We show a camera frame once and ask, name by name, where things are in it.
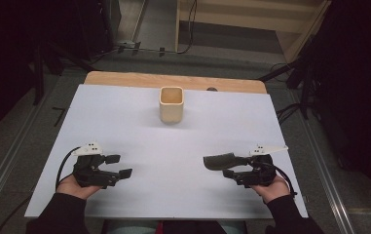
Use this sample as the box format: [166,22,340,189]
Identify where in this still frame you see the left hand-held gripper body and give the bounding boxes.
[72,141,123,189]

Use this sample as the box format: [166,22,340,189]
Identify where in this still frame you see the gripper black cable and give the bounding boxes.
[55,146,82,191]
[270,165,298,197]

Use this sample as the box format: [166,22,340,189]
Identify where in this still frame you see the black stand legs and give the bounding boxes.
[258,57,318,121]

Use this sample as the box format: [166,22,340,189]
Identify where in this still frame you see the white table sheet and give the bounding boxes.
[24,83,309,219]

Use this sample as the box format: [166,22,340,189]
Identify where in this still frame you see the beige square wooden cup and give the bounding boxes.
[159,86,185,125]

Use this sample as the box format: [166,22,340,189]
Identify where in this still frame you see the person's left hand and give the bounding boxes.
[56,174,104,201]

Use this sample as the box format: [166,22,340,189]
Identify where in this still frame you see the dark stand frame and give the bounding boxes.
[30,40,93,106]

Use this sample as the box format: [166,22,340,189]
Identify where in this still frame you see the cable with black clips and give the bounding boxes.
[90,40,176,62]

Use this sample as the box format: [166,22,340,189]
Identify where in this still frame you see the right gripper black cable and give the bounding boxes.
[270,165,298,197]

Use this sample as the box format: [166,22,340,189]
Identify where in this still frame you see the person's right hand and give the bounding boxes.
[250,175,291,205]

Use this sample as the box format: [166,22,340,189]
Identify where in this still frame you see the metal floor rail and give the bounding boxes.
[0,97,46,225]
[288,91,357,234]

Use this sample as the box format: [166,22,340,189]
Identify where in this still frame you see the black floor cable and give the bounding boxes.
[0,194,34,234]

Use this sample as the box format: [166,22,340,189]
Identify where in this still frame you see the black floor cables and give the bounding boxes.
[275,101,304,126]

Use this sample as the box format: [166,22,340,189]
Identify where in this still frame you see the dark spatula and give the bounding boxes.
[203,152,241,171]

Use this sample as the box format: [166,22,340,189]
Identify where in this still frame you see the hanging black cable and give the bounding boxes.
[176,0,198,55]

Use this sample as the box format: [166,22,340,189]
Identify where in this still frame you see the light wooden shelf unit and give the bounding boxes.
[174,0,332,64]

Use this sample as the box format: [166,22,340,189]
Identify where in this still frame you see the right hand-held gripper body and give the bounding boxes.
[235,144,289,189]

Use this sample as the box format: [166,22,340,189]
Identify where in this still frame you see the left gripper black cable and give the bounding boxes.
[55,146,82,191]

